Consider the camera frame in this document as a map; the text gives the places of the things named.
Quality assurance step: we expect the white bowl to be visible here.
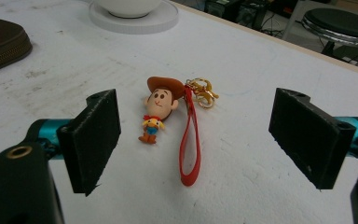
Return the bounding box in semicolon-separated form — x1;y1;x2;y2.
93;0;163;19

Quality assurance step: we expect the brown zipper pouch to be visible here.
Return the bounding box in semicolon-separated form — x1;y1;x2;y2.
0;15;34;77

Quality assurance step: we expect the cowboy figure keychain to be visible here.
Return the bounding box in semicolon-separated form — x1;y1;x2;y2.
137;76;220;188

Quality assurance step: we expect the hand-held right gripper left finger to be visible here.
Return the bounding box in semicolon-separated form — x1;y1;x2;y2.
26;88;122;198

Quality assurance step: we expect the round black stool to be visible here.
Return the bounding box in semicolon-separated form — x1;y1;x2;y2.
301;7;358;69

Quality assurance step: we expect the black equipment box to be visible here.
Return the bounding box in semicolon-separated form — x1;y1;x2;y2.
204;0;271;32

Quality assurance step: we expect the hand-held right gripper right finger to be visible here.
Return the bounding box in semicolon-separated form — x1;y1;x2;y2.
268;87;358;190

